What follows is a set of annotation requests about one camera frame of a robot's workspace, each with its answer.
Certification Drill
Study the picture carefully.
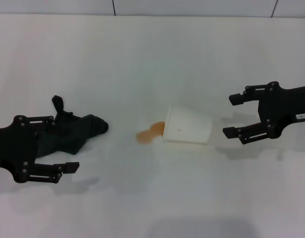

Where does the dark blue rag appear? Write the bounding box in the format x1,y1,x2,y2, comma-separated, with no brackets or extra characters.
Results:
36,95,109,160

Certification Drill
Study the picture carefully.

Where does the white paper cup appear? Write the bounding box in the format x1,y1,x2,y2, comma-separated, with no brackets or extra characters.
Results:
162,104,213,145

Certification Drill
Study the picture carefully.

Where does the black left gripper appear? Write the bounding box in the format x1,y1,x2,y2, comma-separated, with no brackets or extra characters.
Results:
0,115,80,184

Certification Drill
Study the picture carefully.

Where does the brown liquid stain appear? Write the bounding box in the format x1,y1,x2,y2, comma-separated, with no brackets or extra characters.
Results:
136,121,166,145

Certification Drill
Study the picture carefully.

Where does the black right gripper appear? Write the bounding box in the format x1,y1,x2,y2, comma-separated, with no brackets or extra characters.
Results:
222,81,305,145

